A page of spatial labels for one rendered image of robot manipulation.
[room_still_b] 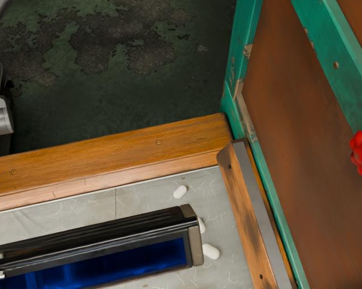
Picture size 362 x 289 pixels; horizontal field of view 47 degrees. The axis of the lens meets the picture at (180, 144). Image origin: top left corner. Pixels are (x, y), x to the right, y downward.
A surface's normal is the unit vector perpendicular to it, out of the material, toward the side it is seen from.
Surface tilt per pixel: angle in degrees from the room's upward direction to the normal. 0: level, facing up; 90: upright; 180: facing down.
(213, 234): 0
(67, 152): 0
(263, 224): 0
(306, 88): 90
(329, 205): 90
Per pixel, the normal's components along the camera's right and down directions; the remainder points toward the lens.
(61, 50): 0.00, -0.44
